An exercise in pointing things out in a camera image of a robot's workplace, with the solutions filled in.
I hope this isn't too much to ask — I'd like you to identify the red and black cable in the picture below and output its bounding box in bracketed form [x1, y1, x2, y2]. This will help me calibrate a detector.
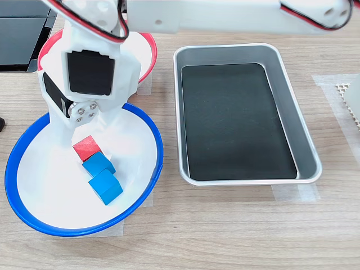
[279, 0, 354, 31]
[42, 0, 130, 43]

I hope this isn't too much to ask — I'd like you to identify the blue-rimmed white plate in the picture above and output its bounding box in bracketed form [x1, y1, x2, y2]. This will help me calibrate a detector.
[4, 102, 164, 237]

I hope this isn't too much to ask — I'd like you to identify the pale perforated base plate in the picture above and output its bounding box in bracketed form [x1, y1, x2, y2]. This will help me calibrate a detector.
[334, 82, 360, 133]

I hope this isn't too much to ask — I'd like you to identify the steel tray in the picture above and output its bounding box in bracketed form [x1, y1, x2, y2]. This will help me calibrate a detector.
[172, 42, 323, 187]

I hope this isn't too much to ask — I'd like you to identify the black tray mat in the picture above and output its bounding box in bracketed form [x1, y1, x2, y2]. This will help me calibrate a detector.
[181, 63, 298, 182]

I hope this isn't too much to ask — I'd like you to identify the red-rimmed white plate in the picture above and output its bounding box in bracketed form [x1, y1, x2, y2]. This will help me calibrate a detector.
[37, 28, 158, 98]

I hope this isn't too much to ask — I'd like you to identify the small blue cube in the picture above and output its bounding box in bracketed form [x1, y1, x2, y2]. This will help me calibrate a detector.
[82, 151, 116, 178]
[88, 168, 124, 206]

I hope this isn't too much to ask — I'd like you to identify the small red cube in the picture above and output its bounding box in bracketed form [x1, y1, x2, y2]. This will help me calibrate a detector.
[72, 135, 101, 163]

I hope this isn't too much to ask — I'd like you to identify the black flat device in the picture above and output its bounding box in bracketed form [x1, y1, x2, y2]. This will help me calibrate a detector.
[0, 0, 60, 73]

